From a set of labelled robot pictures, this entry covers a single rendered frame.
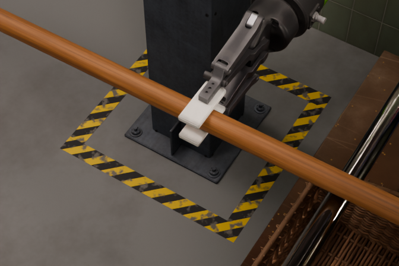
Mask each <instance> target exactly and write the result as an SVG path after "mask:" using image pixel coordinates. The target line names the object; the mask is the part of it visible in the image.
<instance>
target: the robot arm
mask: <svg viewBox="0 0 399 266"><path fill-rule="evenodd" d="M327 1H328V0H251V6H250V7H249V8H248V9H247V11H246V12H245V13H244V15H243V17H242V21H241V22H240V24H239V25H238V27H237V29H236V30H235V31H234V33H233V34H232V35H231V37H230V38H229V40H228V41H227V42H226V44H225V45H224V46H223V48H222V49H221V51H220V52H219V53H218V55H217V56H216V58H215V59H214V60H213V61H212V63H211V68H212V69H213V70H212V72H208V71H206V70H205V72H204V75H203V78H205V79H206V80H209V81H206V82H205V83H204V84H203V86H202V87H201V88H200V89H199V91H198V92H197V93H196V95H195V96H194V97H193V98H192V100H191V101H190V102H189V103H188V105H187V106H186V108H184V110H183V111H182V112H181V114H180V115H179V116H178V119H179V121H181V122H183V123H185V124H186V125H185V127H184V128H183V130H181V132H180V133H179V138H181V139H183V140H185V141H187V142H189V143H191V144H193V145H195V146H197V147H199V145H200V144H201V143H202V141H203V140H204V138H205V137H206V136H207V134H208V133H207V132H205V131H203V130H201V129H200V126H201V125H202V124H203V123H204V121H205V120H206V119H207V118H208V116H209V115H210V113H211V112H212V111H213V110H216V111H218V112H220V113H222V114H224V115H226V116H229V115H230V113H231V111H232V110H233V109H234V108H235V106H236V105H237V104H238V103H239V101H240V100H241V99H242V97H243V96H244V95H245V94H246V92H247V91H248V90H249V89H250V88H251V86H253V85H254V84H255V83H256V82H257V81H258V80H259V75H258V74H256V71H257V69H258V68H259V66H260V65H261V64H263V63H264V62H265V60H266V59H267V57H268V53H270V52H279V51H281V50H283V49H285V48H286V47H287V46H288V45H289V43H290V42H291V41H292V39H293V38H295V37H299V36H301V35H302V34H303V33H304V32H305V31H306V30H307V29H310V28H311V27H312V25H313V24H314V22H316V21H317V22H319V23H321V24H324V23H325V21H326V18H325V17H323V16H320V15H319V12H320V10H322V8H323V7H324V5H325V4H326V3H327Z"/></svg>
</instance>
